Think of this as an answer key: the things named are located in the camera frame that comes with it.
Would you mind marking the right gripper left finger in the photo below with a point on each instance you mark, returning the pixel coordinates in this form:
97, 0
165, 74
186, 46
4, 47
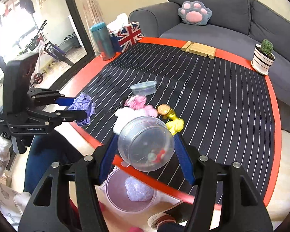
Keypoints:
62, 185

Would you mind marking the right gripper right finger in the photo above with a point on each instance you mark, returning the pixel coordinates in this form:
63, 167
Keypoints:
242, 208

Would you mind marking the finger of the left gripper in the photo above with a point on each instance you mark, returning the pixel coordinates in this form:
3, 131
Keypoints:
60, 100
62, 117

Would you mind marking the purple paper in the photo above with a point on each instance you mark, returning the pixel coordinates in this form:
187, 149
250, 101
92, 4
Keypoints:
83, 103

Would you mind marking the white square box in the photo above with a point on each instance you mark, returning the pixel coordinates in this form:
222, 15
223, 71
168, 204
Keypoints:
125, 115

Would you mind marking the clear round plastic container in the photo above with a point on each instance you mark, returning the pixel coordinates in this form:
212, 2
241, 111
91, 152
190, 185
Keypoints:
146, 144

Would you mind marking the red table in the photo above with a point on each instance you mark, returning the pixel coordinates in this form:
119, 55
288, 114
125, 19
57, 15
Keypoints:
273, 115

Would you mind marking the black shoe right foot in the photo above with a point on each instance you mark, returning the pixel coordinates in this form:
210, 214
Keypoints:
178, 213

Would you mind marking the teal thermos bottle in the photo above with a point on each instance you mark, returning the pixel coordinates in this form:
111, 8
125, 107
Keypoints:
102, 40

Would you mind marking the black framed mirror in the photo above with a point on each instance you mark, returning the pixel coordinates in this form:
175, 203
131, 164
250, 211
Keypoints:
21, 19

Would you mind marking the crumpled pink paper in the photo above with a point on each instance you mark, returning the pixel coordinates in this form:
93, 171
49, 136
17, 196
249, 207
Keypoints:
136, 102

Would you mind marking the union jack tissue box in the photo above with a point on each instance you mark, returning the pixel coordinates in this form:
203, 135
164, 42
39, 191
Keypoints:
126, 36

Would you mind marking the pink pig toy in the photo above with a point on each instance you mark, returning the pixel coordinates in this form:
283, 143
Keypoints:
150, 111

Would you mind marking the clear lidded plastic tub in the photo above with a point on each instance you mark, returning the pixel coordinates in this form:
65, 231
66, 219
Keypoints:
144, 88

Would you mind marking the yellow elephant toy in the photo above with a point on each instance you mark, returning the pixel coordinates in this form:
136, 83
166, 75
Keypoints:
175, 124

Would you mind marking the orange turtle toy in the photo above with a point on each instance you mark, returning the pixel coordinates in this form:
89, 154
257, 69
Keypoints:
166, 111

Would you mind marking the potted cactus striped pot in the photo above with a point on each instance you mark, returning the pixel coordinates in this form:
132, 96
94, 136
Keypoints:
263, 57

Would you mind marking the wooden phone stand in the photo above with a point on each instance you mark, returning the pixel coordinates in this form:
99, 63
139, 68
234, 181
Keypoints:
199, 49

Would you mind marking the paw shaped cushion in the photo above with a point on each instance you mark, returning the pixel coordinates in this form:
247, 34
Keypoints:
194, 13

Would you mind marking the grey sofa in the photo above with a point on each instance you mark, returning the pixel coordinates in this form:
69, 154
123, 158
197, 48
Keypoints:
236, 26

